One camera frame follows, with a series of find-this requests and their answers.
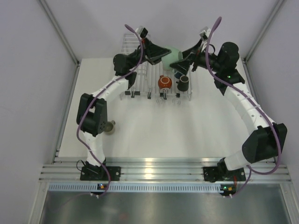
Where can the teal mug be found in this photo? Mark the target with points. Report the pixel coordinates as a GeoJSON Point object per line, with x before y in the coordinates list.
{"type": "Point", "coordinates": [172, 57]}

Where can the grey-green small cup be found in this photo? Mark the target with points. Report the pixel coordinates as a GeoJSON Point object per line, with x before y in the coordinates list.
{"type": "Point", "coordinates": [110, 127]}

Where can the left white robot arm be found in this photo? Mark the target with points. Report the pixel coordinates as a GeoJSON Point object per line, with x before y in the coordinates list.
{"type": "Point", "coordinates": [92, 111]}

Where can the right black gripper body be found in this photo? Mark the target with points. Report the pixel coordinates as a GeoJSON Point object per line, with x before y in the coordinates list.
{"type": "Point", "coordinates": [200, 59]}

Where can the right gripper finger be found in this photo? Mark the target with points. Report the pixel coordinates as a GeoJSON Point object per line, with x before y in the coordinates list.
{"type": "Point", "coordinates": [192, 52]}
{"type": "Point", "coordinates": [182, 66]}

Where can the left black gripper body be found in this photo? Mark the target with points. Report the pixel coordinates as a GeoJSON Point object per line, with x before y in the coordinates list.
{"type": "Point", "coordinates": [147, 52]}

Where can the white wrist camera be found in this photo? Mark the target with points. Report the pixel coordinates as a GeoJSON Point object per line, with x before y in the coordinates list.
{"type": "Point", "coordinates": [204, 34]}
{"type": "Point", "coordinates": [142, 32]}

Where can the slotted cable duct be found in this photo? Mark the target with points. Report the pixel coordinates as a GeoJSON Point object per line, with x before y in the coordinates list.
{"type": "Point", "coordinates": [139, 187]}

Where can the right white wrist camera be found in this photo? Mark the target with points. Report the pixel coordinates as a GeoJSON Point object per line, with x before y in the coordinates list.
{"type": "Point", "coordinates": [204, 34]}

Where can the tall white wire rack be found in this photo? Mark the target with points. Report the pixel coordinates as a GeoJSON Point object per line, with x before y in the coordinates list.
{"type": "Point", "coordinates": [140, 87]}

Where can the dark blue mug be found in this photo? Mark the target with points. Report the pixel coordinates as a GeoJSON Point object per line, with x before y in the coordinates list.
{"type": "Point", "coordinates": [178, 74]}

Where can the aluminium rail frame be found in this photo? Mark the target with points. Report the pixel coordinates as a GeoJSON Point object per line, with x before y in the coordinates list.
{"type": "Point", "coordinates": [190, 170]}

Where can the silver wire dish rack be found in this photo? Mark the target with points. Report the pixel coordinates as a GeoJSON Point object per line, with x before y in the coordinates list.
{"type": "Point", "coordinates": [172, 94]}

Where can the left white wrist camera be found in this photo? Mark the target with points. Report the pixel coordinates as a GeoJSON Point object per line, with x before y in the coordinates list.
{"type": "Point", "coordinates": [142, 32]}

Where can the brown mug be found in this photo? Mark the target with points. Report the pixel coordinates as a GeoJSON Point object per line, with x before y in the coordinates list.
{"type": "Point", "coordinates": [183, 83]}

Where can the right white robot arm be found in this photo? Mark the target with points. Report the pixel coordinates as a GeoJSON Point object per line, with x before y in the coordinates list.
{"type": "Point", "coordinates": [266, 138]}

